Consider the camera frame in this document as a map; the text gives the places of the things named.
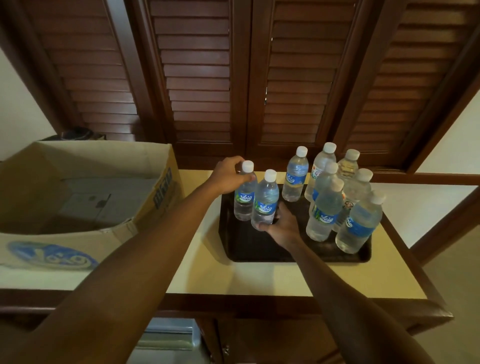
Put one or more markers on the person's left hand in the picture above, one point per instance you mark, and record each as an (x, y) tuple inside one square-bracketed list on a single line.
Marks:
[(225, 176)]

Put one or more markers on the person's right hand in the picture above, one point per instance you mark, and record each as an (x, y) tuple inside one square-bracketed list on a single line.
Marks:
[(283, 228)]

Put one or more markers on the blue label water bottle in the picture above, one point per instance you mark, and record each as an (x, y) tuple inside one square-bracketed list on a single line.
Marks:
[(265, 198), (294, 183), (322, 221), (356, 228), (324, 183), (243, 204)]

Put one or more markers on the black plastic tray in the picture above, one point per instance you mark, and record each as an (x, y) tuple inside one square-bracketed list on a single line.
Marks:
[(243, 243)]

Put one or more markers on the orange label water bottle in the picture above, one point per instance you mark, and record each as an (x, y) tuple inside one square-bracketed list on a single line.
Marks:
[(347, 167)]

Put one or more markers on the brown cardboard box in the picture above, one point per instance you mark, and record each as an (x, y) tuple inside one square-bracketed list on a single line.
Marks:
[(37, 187)]

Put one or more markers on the person's right forearm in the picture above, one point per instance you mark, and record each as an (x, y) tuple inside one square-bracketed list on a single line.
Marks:
[(356, 318)]

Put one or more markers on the person's left forearm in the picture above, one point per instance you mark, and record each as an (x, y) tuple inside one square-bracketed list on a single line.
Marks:
[(112, 300)]

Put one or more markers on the wooden cabinet with cream top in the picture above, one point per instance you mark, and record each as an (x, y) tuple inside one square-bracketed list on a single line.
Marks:
[(262, 303)]

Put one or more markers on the brown louvered wooden shutter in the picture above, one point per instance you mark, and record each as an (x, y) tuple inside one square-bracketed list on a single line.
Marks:
[(195, 75), (405, 75), (86, 67), (300, 75)]

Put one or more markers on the black steel electric kettle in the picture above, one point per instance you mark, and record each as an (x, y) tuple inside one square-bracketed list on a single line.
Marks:
[(77, 134)]

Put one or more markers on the brown wooden wall rail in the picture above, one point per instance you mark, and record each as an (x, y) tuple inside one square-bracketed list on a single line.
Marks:
[(431, 179)]

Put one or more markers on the brown wooden door frame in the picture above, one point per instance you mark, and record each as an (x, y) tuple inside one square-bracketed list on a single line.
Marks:
[(450, 228)]

